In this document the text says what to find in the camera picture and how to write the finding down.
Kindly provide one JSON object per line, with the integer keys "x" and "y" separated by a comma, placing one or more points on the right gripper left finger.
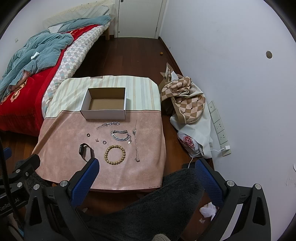
{"x": 72, "y": 195}

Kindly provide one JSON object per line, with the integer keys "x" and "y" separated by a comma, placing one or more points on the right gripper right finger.
{"x": 222, "y": 196}

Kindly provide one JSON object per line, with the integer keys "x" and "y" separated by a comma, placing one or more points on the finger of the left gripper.
{"x": 7, "y": 153}
{"x": 25, "y": 168}

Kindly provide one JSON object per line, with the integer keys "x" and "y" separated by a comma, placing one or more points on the black smart watch band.
{"x": 83, "y": 149}

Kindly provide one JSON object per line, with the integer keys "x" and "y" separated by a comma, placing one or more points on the crumpled white tissue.
{"x": 208, "y": 210}

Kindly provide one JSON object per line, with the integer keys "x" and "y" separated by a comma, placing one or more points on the red bed blanket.
{"x": 21, "y": 111}

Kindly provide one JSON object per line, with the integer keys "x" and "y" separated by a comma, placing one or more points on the red white plastic bag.
{"x": 190, "y": 145}

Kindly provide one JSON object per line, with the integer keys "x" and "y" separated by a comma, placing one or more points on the dark fuzzy seat cushion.
{"x": 165, "y": 211}

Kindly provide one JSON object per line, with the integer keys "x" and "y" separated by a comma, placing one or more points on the pink striped table cloth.
{"x": 131, "y": 152}

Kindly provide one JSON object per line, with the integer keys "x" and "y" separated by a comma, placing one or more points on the brown checkered cloth bag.
{"x": 191, "y": 114}

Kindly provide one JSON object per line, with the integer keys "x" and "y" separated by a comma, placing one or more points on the white cardboard box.
{"x": 104, "y": 103}

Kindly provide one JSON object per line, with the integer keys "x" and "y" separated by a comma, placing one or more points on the white tissue on quilt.
{"x": 35, "y": 55}

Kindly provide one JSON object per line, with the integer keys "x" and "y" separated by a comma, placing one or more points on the teal blue quilt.
{"x": 49, "y": 45}

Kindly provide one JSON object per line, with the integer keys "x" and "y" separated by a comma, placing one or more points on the checkered white grey quilt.
{"x": 71, "y": 61}

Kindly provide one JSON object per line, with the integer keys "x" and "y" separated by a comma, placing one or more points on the pale checkered pillow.
{"x": 83, "y": 11}

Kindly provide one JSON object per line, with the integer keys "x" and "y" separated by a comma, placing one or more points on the white door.
{"x": 139, "y": 19}

